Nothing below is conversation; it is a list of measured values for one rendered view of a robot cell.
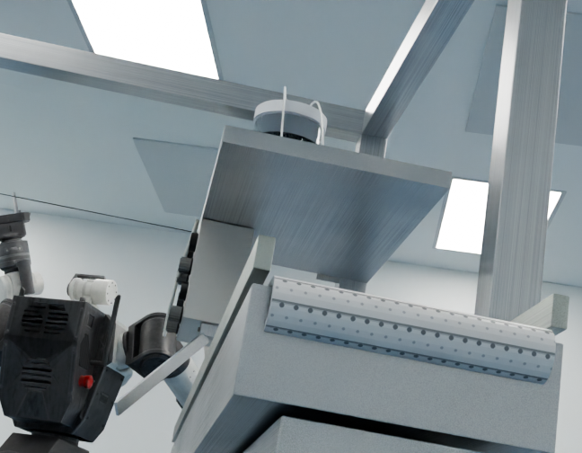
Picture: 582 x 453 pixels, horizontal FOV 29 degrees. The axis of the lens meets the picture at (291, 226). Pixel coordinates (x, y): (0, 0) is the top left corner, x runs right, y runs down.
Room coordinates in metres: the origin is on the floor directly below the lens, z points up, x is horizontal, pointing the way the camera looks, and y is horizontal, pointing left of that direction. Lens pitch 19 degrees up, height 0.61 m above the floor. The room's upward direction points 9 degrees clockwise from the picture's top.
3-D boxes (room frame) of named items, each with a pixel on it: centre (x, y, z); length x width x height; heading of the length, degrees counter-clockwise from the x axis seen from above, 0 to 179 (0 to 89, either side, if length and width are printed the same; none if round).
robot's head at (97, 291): (2.86, 0.48, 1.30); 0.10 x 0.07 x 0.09; 73
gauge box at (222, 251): (2.18, 0.13, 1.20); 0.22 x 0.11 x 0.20; 6
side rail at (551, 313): (1.64, -0.19, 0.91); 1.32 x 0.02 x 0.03; 6
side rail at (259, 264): (1.61, 0.09, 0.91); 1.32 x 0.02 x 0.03; 6
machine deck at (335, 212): (1.99, -0.03, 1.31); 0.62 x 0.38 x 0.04; 6
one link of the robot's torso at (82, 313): (2.80, 0.50, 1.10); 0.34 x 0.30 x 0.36; 73
